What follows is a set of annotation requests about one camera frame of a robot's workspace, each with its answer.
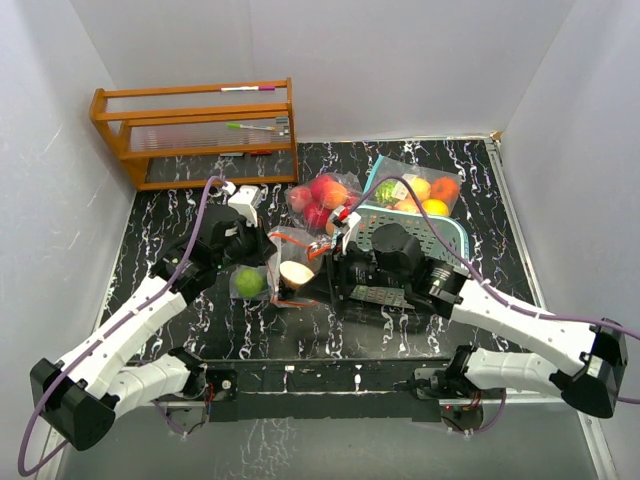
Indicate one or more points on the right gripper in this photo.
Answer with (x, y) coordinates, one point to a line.
(339, 274)

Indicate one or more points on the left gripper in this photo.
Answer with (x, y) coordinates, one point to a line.
(264, 247)

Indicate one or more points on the brown kiwi toy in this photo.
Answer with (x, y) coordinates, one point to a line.
(294, 274)

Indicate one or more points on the orange zipper bag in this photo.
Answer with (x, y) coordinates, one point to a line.
(291, 244)
(349, 180)

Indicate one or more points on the red apple toy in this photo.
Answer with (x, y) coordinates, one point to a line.
(316, 216)

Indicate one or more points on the pink fruit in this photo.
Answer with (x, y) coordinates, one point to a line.
(299, 198)

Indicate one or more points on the orange yellow peach toy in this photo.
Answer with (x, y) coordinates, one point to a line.
(335, 195)

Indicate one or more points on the pink red dragonfruit toy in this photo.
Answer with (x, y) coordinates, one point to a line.
(317, 185)

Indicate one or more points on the green custard apple toy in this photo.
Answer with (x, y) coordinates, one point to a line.
(384, 193)

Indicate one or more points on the pink peach toy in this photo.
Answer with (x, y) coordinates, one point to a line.
(407, 205)

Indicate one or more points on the yellow pear toy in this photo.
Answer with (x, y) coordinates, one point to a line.
(421, 188)

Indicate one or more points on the blue zipper plastic bag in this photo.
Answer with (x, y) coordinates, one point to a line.
(403, 187)

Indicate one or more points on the orange pumpkin toy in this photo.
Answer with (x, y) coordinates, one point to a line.
(445, 189)

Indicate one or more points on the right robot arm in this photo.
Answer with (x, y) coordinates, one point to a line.
(581, 363)

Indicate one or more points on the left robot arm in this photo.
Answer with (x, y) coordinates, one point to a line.
(83, 393)

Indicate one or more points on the light blue plastic basket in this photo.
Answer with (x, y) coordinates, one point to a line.
(373, 217)

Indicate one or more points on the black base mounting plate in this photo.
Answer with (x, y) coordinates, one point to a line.
(329, 389)

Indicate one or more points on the green marker pen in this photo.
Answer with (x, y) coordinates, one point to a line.
(231, 125)

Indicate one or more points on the wooden shelf rack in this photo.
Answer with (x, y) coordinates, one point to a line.
(146, 128)

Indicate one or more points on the pink white marker pen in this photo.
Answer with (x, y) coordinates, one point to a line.
(248, 88)

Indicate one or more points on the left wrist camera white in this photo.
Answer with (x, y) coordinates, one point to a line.
(244, 200)

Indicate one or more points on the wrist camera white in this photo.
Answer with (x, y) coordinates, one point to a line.
(244, 200)
(345, 224)

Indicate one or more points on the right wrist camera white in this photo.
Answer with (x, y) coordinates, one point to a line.
(345, 224)

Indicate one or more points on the aluminium rail frame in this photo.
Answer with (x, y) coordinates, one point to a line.
(216, 327)

